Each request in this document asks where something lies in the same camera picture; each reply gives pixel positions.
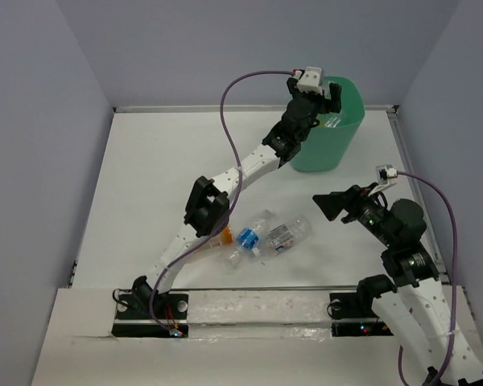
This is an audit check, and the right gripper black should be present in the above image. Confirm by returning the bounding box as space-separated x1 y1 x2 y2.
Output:
311 181 396 247

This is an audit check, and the clear bottle blue-ringed cap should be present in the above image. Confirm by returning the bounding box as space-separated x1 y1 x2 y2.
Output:
320 112 349 129

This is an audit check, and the clear bottle white printed label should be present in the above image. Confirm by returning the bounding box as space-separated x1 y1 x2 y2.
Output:
256 215 312 258

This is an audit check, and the crushed bottle blue label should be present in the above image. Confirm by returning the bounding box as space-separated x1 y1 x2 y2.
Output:
223 209 275 271

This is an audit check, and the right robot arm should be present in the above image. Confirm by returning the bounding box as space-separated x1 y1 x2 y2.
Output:
312 183 483 385

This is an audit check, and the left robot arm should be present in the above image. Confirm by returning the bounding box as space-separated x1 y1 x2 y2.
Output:
131 71 342 318

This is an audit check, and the green plastic bin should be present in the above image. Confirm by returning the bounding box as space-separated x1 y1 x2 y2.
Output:
291 76 365 172

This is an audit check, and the large orange label bottle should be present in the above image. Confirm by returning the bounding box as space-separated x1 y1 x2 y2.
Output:
188 225 233 263

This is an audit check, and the white foam strip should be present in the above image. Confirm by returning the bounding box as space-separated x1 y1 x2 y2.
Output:
187 289 331 325

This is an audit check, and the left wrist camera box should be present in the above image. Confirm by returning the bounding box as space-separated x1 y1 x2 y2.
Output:
297 67 324 95

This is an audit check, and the aluminium back rail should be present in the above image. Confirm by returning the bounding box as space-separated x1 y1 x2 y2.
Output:
113 105 398 113

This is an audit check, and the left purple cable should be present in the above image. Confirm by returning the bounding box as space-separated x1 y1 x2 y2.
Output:
148 70 303 335

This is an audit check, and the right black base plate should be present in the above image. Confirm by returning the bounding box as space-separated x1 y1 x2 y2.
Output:
326 292 393 338

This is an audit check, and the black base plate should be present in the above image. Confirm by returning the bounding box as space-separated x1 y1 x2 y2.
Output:
326 292 393 338
112 289 189 339

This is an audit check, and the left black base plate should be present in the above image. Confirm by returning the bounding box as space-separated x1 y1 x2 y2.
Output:
112 289 189 339

